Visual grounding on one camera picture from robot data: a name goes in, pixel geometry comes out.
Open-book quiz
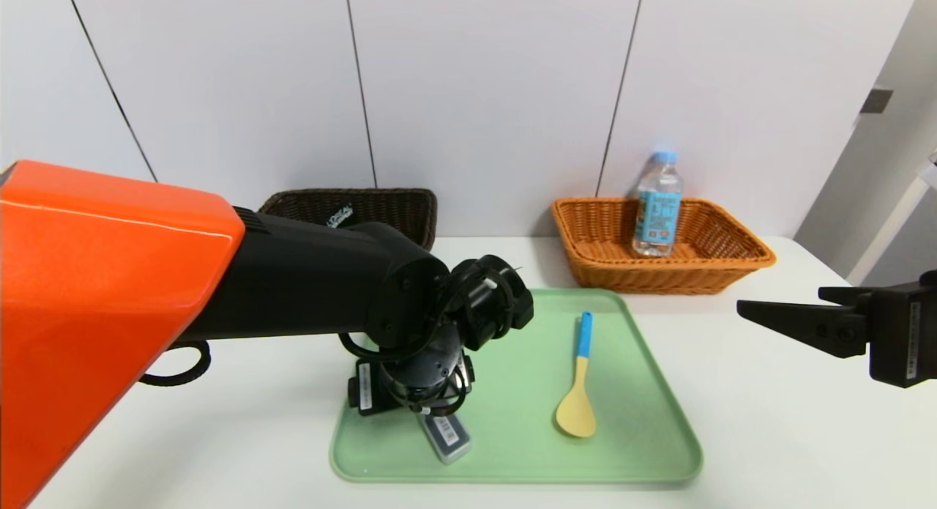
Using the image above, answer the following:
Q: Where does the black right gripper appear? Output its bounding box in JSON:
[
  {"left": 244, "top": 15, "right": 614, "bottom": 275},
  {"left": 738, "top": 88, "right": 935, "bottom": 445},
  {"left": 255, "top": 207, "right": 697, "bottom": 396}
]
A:
[{"left": 736, "top": 270, "right": 937, "bottom": 388}]

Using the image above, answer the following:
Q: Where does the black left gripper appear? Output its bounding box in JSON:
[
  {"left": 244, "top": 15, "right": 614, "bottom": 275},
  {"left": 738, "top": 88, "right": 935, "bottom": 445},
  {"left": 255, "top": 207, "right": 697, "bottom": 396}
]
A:
[{"left": 347, "top": 350, "right": 475, "bottom": 417}]

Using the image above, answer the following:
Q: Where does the grey clear plastic case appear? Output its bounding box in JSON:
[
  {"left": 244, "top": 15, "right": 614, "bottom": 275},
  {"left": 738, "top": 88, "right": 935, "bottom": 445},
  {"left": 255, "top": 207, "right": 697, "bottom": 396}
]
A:
[{"left": 417, "top": 412, "right": 474, "bottom": 466}]

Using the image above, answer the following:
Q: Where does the clear water bottle blue cap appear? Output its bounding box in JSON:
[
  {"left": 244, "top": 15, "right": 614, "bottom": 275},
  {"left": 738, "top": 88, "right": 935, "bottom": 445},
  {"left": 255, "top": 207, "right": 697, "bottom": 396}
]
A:
[{"left": 632, "top": 150, "right": 684, "bottom": 258}]

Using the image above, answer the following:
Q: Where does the yellow spoon blue handle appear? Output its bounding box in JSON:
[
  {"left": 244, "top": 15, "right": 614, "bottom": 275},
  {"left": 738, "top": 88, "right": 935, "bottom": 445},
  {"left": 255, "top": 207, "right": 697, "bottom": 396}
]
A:
[{"left": 556, "top": 311, "right": 599, "bottom": 441}]

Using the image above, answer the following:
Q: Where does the dark brown wicker basket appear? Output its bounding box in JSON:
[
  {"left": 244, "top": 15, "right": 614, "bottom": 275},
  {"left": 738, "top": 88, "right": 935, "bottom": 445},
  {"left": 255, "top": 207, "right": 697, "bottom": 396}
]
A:
[{"left": 258, "top": 187, "right": 438, "bottom": 252}]

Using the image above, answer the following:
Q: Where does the orange wicker basket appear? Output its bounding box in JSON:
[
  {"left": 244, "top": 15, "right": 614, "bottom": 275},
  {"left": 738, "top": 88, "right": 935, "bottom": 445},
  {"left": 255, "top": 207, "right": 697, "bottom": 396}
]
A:
[{"left": 552, "top": 196, "right": 778, "bottom": 296}]

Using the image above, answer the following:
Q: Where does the light green plastic tray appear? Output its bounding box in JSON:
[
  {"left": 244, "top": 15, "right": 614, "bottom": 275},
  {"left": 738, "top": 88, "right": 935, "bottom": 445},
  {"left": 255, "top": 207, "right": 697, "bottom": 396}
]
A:
[{"left": 329, "top": 288, "right": 705, "bottom": 486}]

